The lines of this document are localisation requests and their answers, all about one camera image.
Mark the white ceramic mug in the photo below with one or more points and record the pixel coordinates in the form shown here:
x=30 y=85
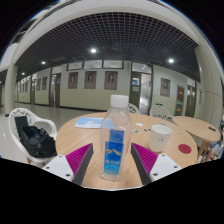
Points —
x=159 y=138

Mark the small dark packet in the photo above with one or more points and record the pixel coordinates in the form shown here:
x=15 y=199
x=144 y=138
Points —
x=136 y=131
x=146 y=130

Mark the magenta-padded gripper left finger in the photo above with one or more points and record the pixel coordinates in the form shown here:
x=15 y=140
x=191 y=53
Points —
x=60 y=166

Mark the round ceiling lights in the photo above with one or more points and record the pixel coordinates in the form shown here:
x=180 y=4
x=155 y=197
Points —
x=93 y=50

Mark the person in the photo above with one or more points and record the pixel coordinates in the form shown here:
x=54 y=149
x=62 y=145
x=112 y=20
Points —
x=218 y=145

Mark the flat round red coaster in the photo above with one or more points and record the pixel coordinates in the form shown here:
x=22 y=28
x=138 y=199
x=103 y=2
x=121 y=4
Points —
x=184 y=148

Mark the light blue booklet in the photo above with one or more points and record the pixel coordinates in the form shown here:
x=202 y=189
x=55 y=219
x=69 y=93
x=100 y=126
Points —
x=87 y=122

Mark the small black flat device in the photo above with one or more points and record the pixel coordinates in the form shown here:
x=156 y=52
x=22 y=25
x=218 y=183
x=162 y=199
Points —
x=212 y=128

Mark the white plastic armchair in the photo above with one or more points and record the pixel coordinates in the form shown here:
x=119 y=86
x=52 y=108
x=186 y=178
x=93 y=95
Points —
x=49 y=125

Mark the framed wall portraits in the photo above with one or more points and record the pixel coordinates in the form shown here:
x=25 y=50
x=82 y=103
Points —
x=110 y=80

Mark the round wooden table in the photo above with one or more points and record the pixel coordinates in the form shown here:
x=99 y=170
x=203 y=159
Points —
x=196 y=126

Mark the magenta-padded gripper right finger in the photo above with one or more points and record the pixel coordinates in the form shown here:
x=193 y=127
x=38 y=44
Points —
x=163 y=166

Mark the clear blue-labelled water bottle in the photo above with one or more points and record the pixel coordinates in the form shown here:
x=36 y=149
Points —
x=115 y=140

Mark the white lattice-back chair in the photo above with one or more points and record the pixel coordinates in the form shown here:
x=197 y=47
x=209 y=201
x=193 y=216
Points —
x=133 y=108
x=160 y=112

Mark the white paper scrap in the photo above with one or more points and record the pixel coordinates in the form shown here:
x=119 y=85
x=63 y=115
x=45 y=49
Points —
x=139 y=124

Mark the black bag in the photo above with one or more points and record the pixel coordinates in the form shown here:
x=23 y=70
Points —
x=36 y=143

